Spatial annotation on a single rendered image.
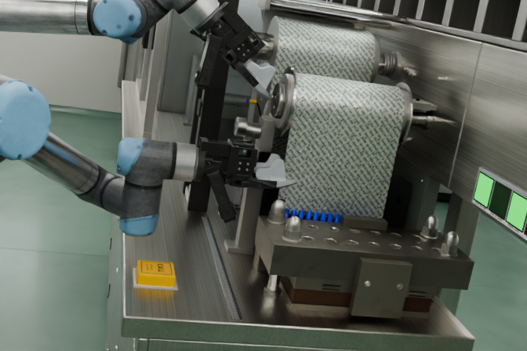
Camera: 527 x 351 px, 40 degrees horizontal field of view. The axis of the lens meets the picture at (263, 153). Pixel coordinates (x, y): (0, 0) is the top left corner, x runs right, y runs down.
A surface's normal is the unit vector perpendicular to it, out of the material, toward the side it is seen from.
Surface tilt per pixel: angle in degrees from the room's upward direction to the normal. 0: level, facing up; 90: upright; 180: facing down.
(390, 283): 90
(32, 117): 86
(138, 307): 0
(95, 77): 90
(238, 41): 90
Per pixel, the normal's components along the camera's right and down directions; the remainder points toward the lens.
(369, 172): 0.19, 0.26
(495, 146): -0.97, -0.11
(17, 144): 0.85, 0.18
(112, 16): -0.07, 0.22
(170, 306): 0.16, -0.96
